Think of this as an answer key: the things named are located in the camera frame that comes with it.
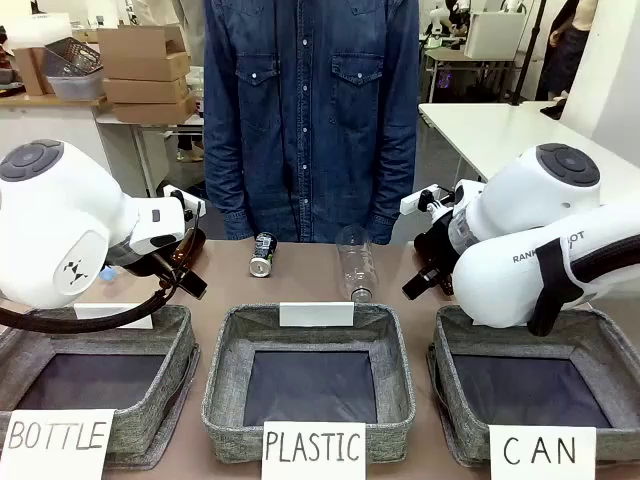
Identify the paper sign reading can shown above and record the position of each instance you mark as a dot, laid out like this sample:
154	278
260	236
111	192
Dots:
542	452

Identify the grey fabric plastic basket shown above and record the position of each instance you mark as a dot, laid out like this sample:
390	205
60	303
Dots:
230	390

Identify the grey plastic bin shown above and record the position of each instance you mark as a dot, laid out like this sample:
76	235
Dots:
75	86

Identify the black tripod pole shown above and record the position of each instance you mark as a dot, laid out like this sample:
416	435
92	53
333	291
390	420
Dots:
530	50

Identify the person's left forearm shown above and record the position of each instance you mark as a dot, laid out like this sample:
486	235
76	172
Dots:
396	185

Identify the black mesh basket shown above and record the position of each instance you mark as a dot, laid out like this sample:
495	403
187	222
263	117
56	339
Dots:
75	55

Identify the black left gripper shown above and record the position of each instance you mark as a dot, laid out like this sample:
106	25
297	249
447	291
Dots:
142	262

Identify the grey fabric can basket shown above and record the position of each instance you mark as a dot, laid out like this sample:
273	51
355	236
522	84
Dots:
450	390

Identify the brown glass bottle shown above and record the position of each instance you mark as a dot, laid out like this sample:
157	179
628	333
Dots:
191	246

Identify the flat closed cardboard box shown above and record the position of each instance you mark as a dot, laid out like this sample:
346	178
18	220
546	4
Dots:
155	111
145	90

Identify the grey fabric bottle basket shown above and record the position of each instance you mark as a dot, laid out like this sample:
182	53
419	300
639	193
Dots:
165	400

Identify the white foam block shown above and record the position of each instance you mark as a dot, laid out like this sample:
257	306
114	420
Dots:
35	30

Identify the paper sign reading bottle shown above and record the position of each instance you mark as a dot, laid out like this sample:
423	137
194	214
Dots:
55	442

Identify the background person dark skirt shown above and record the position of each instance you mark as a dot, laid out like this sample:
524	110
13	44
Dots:
565	55

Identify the white card on can basket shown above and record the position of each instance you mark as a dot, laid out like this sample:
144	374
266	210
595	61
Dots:
492	325

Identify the person's right forearm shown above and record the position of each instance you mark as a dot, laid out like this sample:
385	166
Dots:
225	190

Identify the small upright cardboard box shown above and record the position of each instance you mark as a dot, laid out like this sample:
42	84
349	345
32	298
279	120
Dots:
30	72

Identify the paper sign reading plastic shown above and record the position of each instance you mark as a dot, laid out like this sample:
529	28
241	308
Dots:
314	450

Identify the white background desk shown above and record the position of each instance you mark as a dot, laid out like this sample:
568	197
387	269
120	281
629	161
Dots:
65	125

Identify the person in denim shirt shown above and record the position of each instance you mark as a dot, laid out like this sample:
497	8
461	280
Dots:
310	125

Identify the open cardboard box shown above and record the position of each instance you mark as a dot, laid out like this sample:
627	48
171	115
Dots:
140	52

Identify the white box on desk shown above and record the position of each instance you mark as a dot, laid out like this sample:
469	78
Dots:
492	35

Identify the white side table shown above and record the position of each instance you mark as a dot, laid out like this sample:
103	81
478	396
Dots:
500	135

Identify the clear plastic bottle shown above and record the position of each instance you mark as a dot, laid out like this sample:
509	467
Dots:
356	265

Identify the background desk with legs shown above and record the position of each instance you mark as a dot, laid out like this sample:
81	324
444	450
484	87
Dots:
465	62

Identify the aluminium drink can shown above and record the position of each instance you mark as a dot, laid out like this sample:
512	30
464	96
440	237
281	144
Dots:
262	255

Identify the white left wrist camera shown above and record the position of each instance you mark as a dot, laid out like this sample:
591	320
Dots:
181	196

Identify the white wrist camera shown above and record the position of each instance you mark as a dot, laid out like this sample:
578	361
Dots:
181	196
422	200

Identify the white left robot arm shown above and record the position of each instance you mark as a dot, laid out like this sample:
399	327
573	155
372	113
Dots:
60	220

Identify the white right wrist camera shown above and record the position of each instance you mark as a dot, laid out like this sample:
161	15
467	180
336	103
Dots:
422	200

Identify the white card on bottle basket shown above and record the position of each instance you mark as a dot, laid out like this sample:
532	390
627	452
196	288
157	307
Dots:
117	312

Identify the small blue cap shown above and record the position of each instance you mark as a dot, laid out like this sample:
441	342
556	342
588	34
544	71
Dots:
107	274

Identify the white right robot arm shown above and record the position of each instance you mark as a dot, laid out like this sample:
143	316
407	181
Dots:
505	270

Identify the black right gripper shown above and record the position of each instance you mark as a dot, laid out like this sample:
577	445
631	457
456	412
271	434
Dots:
434	250

